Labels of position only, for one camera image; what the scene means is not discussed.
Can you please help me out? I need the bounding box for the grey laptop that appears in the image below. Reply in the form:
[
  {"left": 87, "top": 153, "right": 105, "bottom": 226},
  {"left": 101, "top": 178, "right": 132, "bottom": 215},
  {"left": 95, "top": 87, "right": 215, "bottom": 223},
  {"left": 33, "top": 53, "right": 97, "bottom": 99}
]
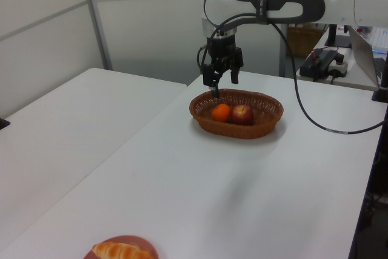
[{"left": 347, "top": 25, "right": 388, "bottom": 87}]

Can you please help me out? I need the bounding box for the red toy apple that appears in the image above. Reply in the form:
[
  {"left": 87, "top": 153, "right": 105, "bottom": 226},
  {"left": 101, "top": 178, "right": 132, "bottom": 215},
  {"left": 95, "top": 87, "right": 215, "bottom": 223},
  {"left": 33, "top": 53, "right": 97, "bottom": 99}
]
[{"left": 230, "top": 104, "right": 255, "bottom": 126}]

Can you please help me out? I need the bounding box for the black strap on arm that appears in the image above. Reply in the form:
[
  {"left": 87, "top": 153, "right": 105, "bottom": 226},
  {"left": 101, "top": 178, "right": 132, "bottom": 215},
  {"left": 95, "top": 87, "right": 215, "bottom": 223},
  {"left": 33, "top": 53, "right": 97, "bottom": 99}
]
[{"left": 255, "top": 0, "right": 272, "bottom": 25}]

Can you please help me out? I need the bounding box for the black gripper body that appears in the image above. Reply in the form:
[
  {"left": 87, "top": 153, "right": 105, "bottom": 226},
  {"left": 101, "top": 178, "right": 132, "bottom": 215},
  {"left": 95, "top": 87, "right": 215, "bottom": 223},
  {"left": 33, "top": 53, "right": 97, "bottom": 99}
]
[{"left": 207, "top": 35, "right": 237, "bottom": 73}]

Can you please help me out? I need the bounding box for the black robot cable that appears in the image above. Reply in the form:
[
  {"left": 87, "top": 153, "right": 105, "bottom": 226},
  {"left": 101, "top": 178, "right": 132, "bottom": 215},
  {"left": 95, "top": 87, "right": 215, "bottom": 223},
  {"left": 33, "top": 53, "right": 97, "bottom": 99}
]
[{"left": 196, "top": 12, "right": 388, "bottom": 135}]

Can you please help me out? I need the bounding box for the black power box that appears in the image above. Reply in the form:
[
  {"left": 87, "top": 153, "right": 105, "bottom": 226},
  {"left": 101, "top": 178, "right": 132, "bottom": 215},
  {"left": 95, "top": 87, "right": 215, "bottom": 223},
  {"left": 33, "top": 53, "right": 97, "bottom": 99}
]
[{"left": 299, "top": 48, "right": 338, "bottom": 82}]

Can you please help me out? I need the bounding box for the pink plate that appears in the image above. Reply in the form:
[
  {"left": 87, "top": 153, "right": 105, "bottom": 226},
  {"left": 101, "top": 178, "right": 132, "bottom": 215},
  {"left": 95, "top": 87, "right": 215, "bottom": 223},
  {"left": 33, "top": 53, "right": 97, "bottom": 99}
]
[{"left": 82, "top": 234, "right": 160, "bottom": 259}]

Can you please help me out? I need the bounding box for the low brown cardboard box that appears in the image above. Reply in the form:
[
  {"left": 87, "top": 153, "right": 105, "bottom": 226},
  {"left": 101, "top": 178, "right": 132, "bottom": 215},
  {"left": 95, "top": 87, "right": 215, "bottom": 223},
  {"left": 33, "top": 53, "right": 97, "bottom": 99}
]
[{"left": 287, "top": 25, "right": 327, "bottom": 58}]

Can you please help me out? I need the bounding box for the brown woven basket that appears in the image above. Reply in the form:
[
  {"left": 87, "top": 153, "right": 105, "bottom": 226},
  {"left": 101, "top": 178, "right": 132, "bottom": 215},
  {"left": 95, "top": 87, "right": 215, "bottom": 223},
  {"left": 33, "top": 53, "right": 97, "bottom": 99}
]
[{"left": 189, "top": 88, "right": 285, "bottom": 140}]

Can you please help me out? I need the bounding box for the black monitor stand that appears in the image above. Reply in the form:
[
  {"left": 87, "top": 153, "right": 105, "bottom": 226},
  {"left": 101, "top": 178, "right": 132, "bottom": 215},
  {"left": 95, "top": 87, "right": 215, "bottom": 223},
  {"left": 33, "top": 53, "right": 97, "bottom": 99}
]
[{"left": 327, "top": 24, "right": 352, "bottom": 48}]

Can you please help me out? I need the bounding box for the braided toy bread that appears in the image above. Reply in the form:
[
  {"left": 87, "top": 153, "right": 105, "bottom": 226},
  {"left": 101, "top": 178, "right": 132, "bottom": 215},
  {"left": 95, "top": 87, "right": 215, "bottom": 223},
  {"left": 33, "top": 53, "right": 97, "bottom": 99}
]
[{"left": 92, "top": 241, "right": 152, "bottom": 259}]

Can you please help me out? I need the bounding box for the toy orange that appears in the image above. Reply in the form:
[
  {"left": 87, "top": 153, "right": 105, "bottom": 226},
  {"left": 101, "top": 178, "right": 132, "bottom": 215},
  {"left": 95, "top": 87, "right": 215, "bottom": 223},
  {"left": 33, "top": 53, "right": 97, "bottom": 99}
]
[{"left": 211, "top": 103, "right": 231, "bottom": 123}]

